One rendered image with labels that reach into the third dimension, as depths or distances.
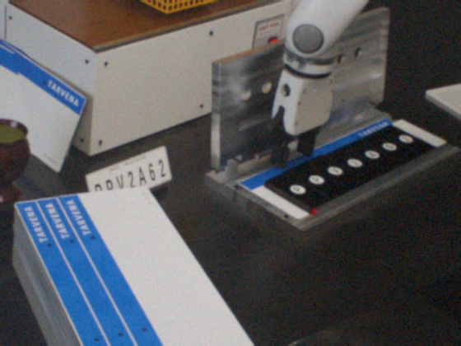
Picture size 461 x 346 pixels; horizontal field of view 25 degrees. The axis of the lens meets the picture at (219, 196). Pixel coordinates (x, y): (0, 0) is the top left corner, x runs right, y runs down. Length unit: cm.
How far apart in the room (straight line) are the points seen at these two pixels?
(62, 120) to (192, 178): 23
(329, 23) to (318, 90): 18
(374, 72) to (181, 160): 42
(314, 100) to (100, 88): 34
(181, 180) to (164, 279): 42
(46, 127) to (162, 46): 23
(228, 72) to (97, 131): 24
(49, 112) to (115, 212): 35
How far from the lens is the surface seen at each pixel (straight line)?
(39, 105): 172
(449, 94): 212
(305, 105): 164
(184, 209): 160
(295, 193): 162
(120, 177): 158
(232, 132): 164
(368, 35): 189
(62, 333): 125
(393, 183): 173
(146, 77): 172
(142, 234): 135
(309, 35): 151
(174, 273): 129
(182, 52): 176
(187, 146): 178
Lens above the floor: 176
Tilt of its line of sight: 31 degrees down
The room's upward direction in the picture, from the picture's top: 8 degrees clockwise
